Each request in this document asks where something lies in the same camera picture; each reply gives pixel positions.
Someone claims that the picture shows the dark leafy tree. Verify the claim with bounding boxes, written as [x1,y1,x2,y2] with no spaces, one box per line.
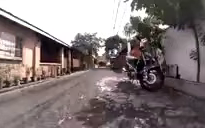
[103,34,128,58]

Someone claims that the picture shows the round leafy tree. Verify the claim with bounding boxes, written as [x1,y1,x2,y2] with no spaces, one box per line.
[70,31,105,58]

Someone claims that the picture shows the person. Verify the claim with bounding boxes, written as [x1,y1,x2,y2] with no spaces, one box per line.
[127,35,150,73]

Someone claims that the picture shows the motorcycle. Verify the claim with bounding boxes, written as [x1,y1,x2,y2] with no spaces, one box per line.
[121,49,167,92]

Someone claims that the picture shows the grey concrete road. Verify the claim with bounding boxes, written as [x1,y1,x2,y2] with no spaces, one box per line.
[0,67,205,128]

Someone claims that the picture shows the pink house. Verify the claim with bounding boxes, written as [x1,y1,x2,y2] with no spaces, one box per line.
[0,2,91,91]

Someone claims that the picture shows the large overhanging tree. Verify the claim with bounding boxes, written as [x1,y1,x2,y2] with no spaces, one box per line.
[123,0,205,83]

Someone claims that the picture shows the concrete kerb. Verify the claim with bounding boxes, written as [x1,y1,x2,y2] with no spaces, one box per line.
[162,76,205,103]

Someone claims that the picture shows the row of potted plants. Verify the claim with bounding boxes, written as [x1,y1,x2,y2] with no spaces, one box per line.
[0,64,73,91]

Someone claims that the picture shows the overhead wires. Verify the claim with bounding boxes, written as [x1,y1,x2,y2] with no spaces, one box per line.
[111,0,130,35]

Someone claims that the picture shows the white wall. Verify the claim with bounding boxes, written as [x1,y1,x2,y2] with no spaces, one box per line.
[162,26,205,86]

